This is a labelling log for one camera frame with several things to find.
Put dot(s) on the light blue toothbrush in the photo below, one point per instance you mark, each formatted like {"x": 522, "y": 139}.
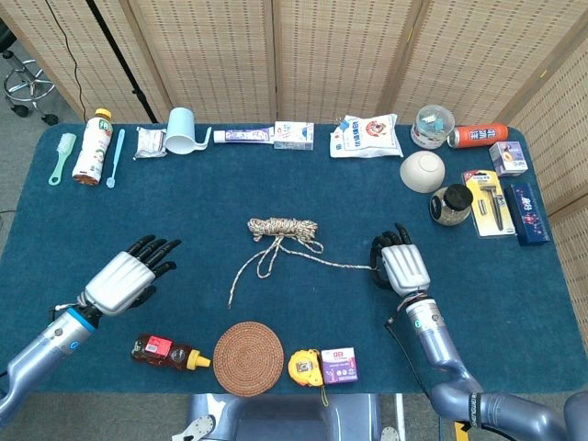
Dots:
{"x": 117, "y": 151}

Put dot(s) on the white perforated metal plate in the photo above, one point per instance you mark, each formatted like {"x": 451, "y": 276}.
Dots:
{"x": 390, "y": 434}
{"x": 200, "y": 427}

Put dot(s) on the beige bowl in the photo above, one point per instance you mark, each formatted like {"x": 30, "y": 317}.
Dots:
{"x": 422, "y": 170}

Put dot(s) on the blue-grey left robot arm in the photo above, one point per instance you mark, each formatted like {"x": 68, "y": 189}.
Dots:
{"x": 41, "y": 349}

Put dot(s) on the black tripod pole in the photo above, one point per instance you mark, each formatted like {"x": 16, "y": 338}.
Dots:
{"x": 120, "y": 59}

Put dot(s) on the white blue carton box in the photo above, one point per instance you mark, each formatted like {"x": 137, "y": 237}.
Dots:
{"x": 294, "y": 135}

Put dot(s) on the razor in yellow package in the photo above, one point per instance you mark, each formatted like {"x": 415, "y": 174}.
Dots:
{"x": 489, "y": 204}

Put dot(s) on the round woven rattan coaster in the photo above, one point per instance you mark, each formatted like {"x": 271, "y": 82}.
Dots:
{"x": 248, "y": 358}

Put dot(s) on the bamboo folding screen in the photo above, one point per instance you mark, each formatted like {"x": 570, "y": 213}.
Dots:
{"x": 321, "y": 55}

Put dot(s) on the yellow tape measure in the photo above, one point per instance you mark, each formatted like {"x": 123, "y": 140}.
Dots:
{"x": 303, "y": 367}

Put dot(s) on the blue-grey robot torso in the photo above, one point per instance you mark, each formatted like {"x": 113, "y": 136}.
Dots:
{"x": 285, "y": 413}

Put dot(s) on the white juice bottle yellow cap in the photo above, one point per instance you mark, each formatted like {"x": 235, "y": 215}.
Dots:
{"x": 92, "y": 151}

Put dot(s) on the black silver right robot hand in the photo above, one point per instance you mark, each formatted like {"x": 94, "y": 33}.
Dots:
{"x": 404, "y": 266}

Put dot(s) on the purple soap box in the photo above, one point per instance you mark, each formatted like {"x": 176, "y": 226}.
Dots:
{"x": 340, "y": 366}

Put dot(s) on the green plastic brush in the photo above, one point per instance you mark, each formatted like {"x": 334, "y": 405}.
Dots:
{"x": 66, "y": 144}

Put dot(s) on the chrome stool base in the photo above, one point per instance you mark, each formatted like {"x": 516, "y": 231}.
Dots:
{"x": 28, "y": 89}

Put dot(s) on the light blue plastic cup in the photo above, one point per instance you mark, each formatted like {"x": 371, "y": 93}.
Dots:
{"x": 179, "y": 131}

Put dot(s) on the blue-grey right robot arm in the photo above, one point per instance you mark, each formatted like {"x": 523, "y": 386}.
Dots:
{"x": 436, "y": 340}

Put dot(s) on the white purple toothpaste tube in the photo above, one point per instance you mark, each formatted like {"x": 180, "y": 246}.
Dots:
{"x": 243, "y": 136}

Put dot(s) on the clear jar of clips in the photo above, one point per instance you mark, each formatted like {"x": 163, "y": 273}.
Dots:
{"x": 429, "y": 126}

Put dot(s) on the dark blue long box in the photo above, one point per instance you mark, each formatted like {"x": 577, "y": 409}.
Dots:
{"x": 528, "y": 216}

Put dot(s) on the white printed plastic bag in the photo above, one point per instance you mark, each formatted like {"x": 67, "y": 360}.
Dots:
{"x": 367, "y": 138}

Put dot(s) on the small purple white box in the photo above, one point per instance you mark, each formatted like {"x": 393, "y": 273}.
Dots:
{"x": 507, "y": 158}

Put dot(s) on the orange drink can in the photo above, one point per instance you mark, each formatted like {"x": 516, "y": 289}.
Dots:
{"x": 480, "y": 134}

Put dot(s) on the dark blue table mat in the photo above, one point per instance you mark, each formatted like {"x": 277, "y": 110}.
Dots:
{"x": 138, "y": 193}

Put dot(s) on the honey bottle yellow nozzle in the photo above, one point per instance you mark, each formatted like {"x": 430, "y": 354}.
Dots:
{"x": 161, "y": 351}

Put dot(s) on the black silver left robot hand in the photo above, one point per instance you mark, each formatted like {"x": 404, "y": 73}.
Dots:
{"x": 119, "y": 280}

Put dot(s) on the glass jar black lid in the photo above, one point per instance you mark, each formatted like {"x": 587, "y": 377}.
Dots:
{"x": 455, "y": 200}

